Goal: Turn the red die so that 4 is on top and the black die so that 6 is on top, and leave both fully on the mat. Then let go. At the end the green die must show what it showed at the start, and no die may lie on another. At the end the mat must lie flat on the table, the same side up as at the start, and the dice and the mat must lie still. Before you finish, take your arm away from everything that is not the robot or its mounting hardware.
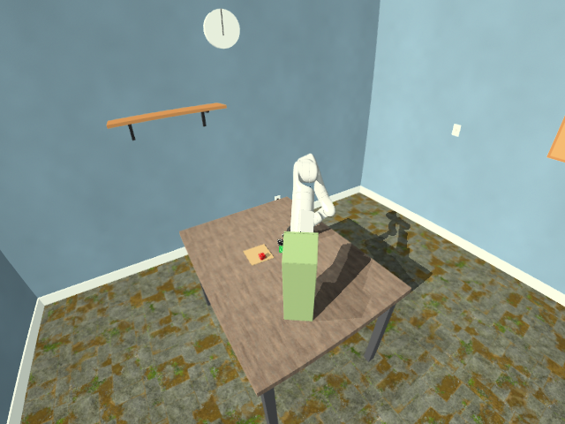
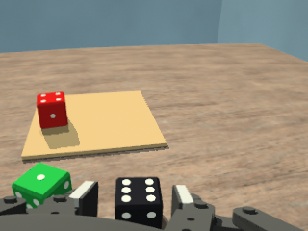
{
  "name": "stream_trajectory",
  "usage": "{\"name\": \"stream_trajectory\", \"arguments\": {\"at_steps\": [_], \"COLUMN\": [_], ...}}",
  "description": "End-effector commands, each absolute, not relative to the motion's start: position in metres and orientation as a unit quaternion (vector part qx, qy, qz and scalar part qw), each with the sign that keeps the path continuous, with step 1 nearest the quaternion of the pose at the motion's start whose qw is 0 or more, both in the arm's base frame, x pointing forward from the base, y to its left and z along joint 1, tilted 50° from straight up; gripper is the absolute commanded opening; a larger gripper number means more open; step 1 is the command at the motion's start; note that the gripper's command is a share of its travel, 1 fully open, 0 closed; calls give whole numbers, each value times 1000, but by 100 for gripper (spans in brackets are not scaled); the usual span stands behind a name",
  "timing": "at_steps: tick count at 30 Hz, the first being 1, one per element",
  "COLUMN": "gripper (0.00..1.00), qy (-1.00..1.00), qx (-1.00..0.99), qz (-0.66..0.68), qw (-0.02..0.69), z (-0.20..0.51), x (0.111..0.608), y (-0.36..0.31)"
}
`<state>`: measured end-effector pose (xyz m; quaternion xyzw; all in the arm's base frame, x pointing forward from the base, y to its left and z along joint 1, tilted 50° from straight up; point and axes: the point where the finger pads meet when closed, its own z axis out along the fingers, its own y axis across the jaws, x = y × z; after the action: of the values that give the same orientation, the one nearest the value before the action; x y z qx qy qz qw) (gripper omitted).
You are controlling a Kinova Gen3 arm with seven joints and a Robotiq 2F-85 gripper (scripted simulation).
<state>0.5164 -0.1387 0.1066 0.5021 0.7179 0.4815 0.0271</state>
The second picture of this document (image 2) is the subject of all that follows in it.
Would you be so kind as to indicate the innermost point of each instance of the green die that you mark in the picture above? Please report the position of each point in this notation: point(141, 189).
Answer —
point(40, 182)

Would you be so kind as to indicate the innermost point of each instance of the red die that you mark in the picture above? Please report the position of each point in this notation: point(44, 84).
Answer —
point(51, 110)

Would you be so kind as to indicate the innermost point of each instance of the tan flat mat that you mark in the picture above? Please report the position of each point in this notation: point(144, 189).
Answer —
point(98, 122)

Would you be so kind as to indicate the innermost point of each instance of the black die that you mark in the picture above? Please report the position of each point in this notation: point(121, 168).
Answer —
point(139, 200)

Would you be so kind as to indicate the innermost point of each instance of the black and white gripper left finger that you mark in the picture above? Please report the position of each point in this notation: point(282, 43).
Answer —
point(82, 201)

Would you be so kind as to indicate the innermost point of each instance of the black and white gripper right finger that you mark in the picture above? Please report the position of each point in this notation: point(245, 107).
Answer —
point(196, 217)

